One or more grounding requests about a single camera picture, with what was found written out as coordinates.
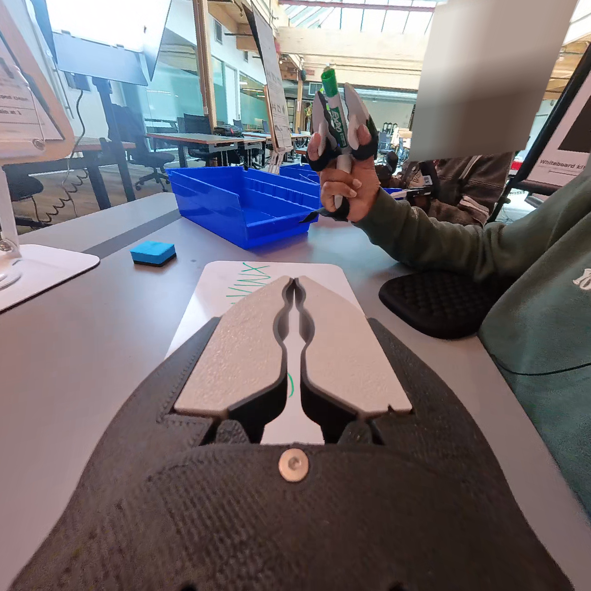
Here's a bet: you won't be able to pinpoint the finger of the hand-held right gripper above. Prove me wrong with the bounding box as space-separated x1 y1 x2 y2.
343 83 374 151
309 90 344 157

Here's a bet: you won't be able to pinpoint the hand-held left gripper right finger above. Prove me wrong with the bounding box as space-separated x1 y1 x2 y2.
295 275 414 420

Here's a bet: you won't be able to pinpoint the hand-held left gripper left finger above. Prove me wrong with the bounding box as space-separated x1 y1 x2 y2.
173 275 296 418

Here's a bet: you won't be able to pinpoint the green dry erase marker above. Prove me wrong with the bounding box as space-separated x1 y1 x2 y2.
325 92 356 158

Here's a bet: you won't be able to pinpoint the small white whiteboard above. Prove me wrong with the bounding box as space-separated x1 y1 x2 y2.
165 261 366 445

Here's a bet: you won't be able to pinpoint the person's right forearm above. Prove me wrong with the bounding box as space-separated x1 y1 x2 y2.
353 187 525 283

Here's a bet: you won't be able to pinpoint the blue whiteboard eraser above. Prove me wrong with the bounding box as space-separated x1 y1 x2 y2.
130 240 177 267

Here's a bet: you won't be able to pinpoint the person's right hand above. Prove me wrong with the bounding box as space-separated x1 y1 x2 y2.
307 124 383 224

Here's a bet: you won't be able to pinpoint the white poster on easel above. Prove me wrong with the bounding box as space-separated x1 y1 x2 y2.
251 4 295 174

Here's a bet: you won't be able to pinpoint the black mesh armrest pad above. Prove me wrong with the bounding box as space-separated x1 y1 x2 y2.
379 270 515 340

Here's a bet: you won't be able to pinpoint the long grey desk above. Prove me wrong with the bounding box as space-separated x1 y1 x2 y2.
147 131 274 168

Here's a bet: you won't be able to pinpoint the dark jacket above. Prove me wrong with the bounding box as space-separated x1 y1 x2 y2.
402 155 514 227

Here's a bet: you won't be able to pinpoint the black office chair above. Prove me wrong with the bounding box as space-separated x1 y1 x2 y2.
99 104 176 192

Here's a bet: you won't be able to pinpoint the black poster stand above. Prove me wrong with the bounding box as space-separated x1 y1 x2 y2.
487 44 591 224

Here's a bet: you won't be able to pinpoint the wooden desk black legs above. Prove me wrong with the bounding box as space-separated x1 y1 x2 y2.
28 136 137 211

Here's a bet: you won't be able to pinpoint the display on rolling stand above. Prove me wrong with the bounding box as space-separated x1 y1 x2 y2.
46 0 174 211

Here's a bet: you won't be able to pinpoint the printed instruction sheet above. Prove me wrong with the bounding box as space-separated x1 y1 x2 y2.
0 34 64 141

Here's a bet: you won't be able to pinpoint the black coiled cable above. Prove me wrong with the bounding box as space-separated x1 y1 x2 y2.
46 88 89 227

